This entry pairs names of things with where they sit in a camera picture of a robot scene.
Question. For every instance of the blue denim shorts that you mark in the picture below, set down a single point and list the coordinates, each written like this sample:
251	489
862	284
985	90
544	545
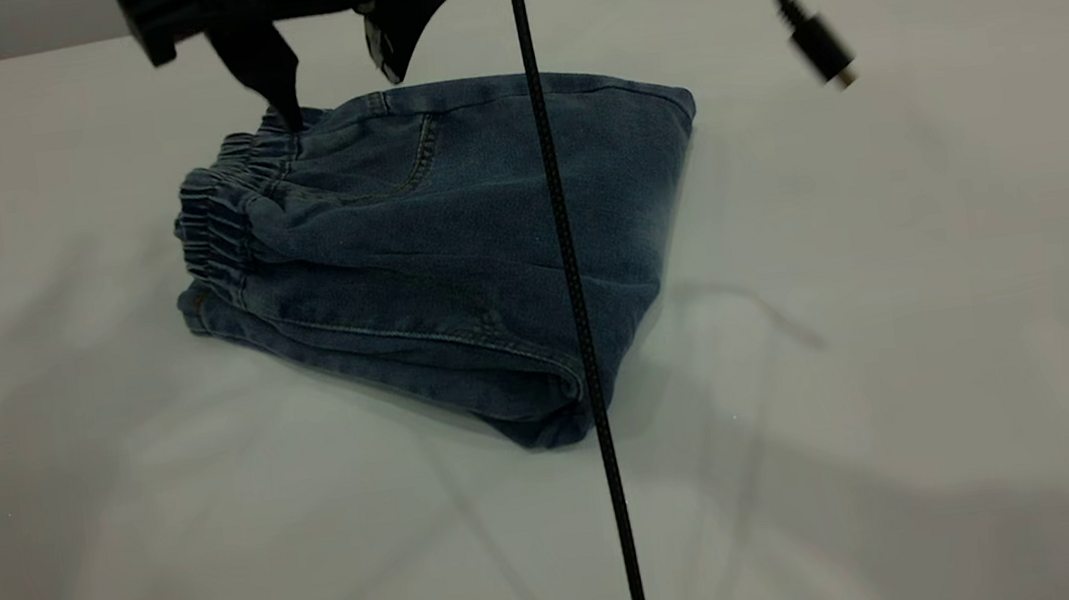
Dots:
448	249

